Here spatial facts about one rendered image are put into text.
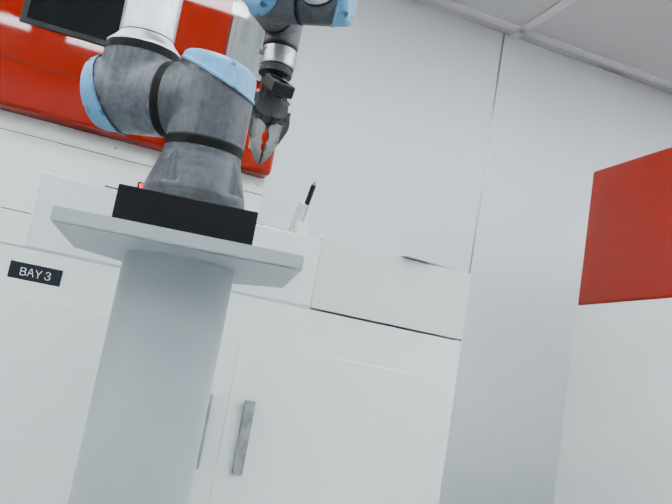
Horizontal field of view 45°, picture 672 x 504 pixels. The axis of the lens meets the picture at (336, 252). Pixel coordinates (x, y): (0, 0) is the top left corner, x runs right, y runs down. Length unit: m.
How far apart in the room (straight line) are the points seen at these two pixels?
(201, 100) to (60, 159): 1.07
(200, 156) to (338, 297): 0.59
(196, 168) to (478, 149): 3.31
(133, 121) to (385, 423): 0.81
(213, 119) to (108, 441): 0.46
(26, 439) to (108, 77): 0.65
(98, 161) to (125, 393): 1.19
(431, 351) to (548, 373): 2.75
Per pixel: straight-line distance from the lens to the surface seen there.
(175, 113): 1.21
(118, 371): 1.13
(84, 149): 2.24
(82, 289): 1.55
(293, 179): 3.92
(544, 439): 4.46
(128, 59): 1.27
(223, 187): 1.16
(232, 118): 1.19
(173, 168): 1.18
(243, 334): 1.59
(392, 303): 1.70
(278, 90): 1.64
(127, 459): 1.12
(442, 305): 1.75
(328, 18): 1.65
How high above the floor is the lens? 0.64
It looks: 10 degrees up
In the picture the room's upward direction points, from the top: 10 degrees clockwise
